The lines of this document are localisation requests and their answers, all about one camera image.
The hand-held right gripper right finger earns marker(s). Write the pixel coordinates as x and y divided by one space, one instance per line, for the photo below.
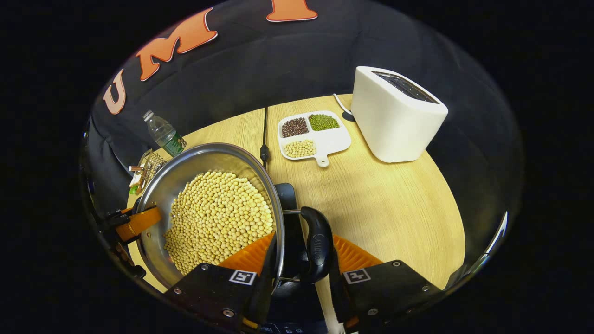
336 287

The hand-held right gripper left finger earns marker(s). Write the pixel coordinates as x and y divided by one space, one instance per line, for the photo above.
260 301

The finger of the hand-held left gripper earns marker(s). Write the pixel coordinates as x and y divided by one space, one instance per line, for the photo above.
139 222

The sandwich with lettuce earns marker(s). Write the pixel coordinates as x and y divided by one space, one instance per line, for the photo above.
134 188

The pile of soybeans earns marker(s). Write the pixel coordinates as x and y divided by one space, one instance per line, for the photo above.
218 218

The clear plastic water bottle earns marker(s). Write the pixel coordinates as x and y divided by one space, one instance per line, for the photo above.
164 134

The white divided bean dish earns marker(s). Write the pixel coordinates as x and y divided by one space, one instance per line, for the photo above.
313 134

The white toaster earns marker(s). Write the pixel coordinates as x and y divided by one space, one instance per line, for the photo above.
394 120

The black backdrop cloth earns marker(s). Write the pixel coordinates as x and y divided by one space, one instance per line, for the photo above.
301 60

